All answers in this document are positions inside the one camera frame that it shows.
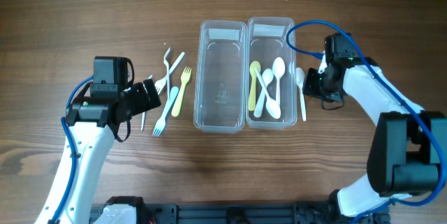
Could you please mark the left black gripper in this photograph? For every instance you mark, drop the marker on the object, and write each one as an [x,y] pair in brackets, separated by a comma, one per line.
[151,93]

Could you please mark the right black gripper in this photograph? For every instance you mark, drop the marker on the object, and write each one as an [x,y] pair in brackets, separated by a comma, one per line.
[311,81]

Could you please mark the white plastic fork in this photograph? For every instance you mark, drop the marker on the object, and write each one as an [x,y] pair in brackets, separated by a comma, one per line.
[160,84]

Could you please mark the light blue plastic fork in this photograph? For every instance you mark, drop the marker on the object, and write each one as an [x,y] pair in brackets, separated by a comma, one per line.
[161,122]

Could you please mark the yellow plastic fork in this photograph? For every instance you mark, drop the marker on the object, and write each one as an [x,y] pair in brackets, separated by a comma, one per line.
[185,77]

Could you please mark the white spoon wide handle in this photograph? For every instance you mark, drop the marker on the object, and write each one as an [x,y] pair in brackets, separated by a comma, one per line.
[278,69]

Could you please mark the white spoon bowl down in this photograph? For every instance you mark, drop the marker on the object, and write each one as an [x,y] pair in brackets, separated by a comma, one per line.
[272,105]

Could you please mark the white spoon thin handle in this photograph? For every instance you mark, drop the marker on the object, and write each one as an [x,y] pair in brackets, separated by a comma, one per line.
[267,78]

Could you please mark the yellow plastic spoon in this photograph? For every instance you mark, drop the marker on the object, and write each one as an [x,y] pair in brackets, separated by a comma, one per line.
[255,65]

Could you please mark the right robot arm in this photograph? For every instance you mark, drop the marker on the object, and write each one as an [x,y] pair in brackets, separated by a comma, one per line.
[402,161]

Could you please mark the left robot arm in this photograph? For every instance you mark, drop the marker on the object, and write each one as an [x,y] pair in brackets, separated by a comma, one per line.
[94,111]

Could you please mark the right clear plastic container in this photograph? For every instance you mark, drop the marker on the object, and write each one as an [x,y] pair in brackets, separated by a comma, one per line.
[267,41]

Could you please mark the clear plastic container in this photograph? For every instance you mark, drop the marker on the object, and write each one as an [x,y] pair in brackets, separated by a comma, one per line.
[267,41]
[221,76]

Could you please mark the left clear plastic container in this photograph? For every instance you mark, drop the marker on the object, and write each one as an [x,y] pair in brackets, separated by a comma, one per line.
[221,76]

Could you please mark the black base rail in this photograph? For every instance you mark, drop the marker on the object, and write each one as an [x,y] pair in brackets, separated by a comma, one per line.
[295,213]

